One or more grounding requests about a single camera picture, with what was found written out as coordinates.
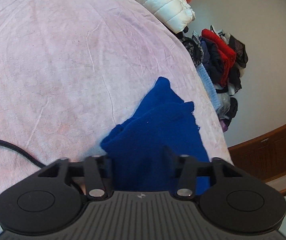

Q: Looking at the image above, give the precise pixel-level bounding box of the grey plastic bag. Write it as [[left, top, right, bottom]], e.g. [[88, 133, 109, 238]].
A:
[[217, 93, 231, 118]]

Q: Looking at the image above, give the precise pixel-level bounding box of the dark clothes pile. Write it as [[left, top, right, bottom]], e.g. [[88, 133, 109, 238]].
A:
[[178, 26, 249, 132]]

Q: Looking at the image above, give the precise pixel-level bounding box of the brown wooden door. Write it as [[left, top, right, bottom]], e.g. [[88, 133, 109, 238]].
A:
[[228, 124, 286, 196]]

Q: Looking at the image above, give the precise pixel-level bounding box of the red garment on pile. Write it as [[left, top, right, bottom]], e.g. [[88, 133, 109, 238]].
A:
[[201, 29, 236, 87]]

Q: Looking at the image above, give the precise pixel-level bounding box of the light blue knit blanket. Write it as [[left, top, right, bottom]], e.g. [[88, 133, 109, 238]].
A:
[[196, 63, 220, 112]]

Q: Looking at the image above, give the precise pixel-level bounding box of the pink floral bed sheet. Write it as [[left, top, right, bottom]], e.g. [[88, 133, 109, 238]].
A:
[[0, 0, 233, 240]]

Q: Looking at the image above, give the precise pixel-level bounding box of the black cable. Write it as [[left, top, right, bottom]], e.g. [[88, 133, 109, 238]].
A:
[[0, 136, 46, 169]]

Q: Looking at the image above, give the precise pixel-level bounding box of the blue beaded knit sweater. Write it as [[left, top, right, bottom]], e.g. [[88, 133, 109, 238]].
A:
[[101, 77, 209, 192]]

